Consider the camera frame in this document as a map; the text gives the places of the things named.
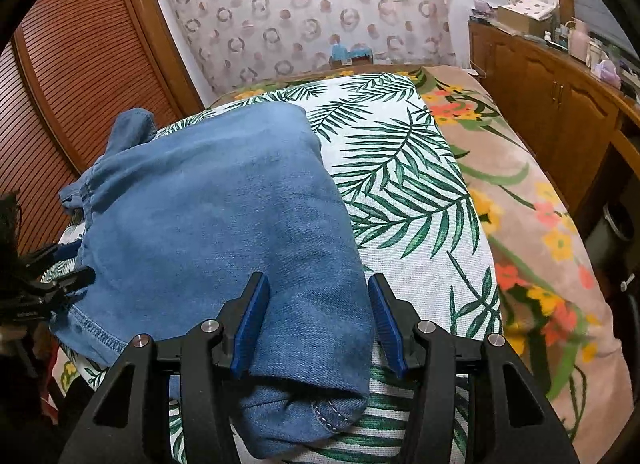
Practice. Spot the dark waste bin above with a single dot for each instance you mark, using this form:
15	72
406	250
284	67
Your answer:
612	229

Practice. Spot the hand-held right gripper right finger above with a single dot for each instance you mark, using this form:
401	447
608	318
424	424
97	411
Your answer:
384	324

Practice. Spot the cardboard box with blue items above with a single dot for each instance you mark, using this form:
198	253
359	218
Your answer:
350	60

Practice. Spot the purple soft item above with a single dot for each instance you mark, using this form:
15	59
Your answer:
607	74

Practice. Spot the blue denim pants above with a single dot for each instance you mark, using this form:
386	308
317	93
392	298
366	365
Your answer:
210	224

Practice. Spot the wooden louvered wardrobe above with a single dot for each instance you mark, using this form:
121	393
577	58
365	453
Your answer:
75	84

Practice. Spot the circle patterned curtain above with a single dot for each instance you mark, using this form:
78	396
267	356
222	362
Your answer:
300	4

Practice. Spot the floral blanket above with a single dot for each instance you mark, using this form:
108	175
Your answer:
540	224

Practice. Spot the box with dotted cloth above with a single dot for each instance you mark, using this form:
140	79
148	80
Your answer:
520	19

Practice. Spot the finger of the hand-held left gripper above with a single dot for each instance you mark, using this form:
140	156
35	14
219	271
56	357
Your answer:
52	254
65	284

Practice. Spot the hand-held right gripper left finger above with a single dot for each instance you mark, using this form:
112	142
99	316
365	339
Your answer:
252	324

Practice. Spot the pink cup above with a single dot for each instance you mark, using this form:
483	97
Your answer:
580	44

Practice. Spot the palm leaf printed cloth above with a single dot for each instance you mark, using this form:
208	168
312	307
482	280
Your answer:
410	184

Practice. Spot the wooden cabinet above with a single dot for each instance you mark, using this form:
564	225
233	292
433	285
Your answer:
550	94

